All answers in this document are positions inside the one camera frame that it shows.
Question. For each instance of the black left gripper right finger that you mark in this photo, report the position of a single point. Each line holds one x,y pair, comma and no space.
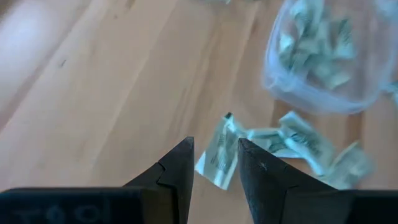
270,193

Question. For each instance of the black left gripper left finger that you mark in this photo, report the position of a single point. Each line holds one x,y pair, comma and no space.
174,186

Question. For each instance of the green white stevia packet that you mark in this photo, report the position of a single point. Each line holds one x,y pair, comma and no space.
267,140
343,40
348,168
217,155
306,141
331,76
304,21

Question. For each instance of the clear plastic bin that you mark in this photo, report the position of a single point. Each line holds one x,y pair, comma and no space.
298,93

